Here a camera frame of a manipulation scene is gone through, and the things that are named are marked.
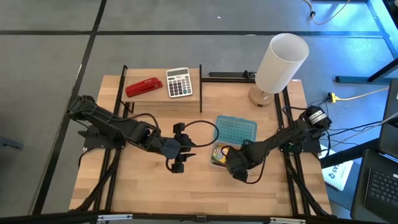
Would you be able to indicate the dark grey floor object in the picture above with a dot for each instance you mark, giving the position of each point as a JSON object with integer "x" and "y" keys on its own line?
{"x": 11, "y": 143}

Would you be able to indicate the red stapler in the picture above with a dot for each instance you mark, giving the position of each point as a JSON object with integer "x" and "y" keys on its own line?
{"x": 143, "y": 87}

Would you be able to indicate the clear plastic pencil case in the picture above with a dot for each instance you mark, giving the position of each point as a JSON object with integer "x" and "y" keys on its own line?
{"x": 213, "y": 163}

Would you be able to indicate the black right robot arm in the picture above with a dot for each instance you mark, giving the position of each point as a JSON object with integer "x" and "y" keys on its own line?
{"x": 286, "y": 137}

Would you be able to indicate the black aluminium rig frame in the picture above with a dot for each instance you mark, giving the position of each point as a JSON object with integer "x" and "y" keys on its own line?
{"x": 155, "y": 216}

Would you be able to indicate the black laptop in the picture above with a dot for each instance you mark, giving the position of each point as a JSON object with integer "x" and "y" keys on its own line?
{"x": 382, "y": 186}

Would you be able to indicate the white printed box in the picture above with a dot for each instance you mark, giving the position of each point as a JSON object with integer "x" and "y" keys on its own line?
{"x": 337, "y": 174}

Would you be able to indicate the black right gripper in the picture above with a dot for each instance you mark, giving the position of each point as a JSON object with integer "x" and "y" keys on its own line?
{"x": 239, "y": 160}

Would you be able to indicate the blue lidded crayon box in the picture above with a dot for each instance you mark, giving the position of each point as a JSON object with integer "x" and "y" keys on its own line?
{"x": 234, "y": 130}

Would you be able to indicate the wooden shelf with black legs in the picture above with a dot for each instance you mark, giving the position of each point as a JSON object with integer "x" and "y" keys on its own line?
{"x": 149, "y": 99}

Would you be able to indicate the white shade table lamp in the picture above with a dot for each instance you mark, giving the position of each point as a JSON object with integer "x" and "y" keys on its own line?
{"x": 281, "y": 65}

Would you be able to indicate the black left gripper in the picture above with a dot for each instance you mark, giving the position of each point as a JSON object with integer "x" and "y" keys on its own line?
{"x": 171, "y": 148}

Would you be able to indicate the black metal clamp bar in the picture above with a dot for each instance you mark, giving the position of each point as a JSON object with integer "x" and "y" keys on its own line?
{"x": 227, "y": 77}

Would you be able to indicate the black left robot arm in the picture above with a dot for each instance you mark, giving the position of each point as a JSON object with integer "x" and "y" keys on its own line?
{"x": 109, "y": 124}

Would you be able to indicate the Crayola crayon box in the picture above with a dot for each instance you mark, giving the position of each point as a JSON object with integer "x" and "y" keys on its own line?
{"x": 217, "y": 155}

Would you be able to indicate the white desk calculator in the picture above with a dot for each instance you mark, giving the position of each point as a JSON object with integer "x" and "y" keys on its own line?
{"x": 179, "y": 82}

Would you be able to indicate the black table frame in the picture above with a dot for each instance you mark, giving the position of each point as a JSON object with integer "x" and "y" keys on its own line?
{"x": 357, "y": 79}

